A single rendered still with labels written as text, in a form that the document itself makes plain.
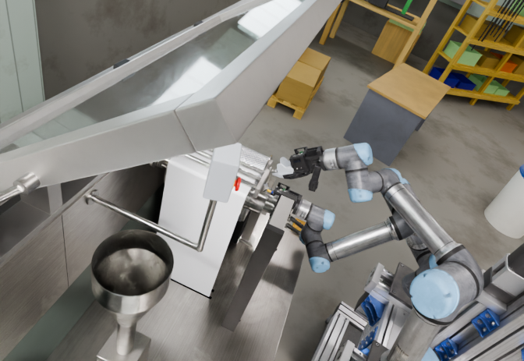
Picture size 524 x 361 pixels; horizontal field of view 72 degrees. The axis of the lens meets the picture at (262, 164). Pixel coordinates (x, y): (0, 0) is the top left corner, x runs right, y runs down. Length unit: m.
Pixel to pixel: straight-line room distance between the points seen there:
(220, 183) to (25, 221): 0.41
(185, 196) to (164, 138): 0.86
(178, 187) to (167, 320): 0.49
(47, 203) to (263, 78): 0.66
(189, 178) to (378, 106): 3.27
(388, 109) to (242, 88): 3.88
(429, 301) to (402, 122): 3.12
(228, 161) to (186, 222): 0.54
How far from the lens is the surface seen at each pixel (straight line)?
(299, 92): 4.23
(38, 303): 1.05
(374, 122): 4.18
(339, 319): 2.41
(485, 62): 7.10
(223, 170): 0.65
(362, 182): 1.23
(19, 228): 0.86
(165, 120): 0.22
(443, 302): 1.09
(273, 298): 1.48
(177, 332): 1.34
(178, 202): 1.12
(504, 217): 4.43
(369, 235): 1.46
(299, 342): 2.50
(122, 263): 0.81
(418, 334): 1.22
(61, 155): 0.30
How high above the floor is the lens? 2.12
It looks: 38 degrees down
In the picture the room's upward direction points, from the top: 21 degrees clockwise
